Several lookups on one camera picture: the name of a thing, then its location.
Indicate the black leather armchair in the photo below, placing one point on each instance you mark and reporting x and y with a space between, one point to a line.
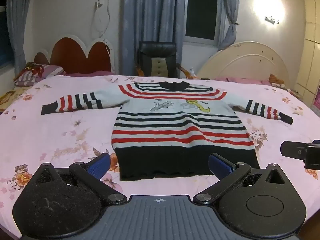
159 59

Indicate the dark window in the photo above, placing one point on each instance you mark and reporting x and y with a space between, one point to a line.
203 21

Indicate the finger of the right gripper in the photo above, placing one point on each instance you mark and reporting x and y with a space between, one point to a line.
309 153

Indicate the grey centre curtain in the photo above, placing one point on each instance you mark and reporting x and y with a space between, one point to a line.
149 20

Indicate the striped knit child sweater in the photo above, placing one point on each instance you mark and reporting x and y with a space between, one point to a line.
169 129

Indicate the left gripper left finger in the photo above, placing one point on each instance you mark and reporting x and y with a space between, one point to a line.
90 175

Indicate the pink folded blanket right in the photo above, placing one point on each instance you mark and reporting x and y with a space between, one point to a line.
243 80

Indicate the cream round headboard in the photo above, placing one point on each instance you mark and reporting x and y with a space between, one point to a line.
248 60

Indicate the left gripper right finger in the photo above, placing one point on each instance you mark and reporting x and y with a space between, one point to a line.
230 175

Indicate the wall lamp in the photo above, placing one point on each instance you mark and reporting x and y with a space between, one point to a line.
272 20

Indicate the magenta bed sheet left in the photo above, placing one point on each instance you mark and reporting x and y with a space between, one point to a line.
93 74

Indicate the grey left curtain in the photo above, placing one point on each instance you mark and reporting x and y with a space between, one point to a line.
17 11

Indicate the striped pink pillow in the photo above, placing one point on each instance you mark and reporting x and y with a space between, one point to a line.
34 73

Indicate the red heart-shaped headboard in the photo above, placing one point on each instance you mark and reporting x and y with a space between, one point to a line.
70 53

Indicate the grey tied right curtain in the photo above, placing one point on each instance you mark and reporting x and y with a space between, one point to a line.
231 9

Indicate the floral brown pillow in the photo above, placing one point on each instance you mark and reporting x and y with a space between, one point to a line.
276 82

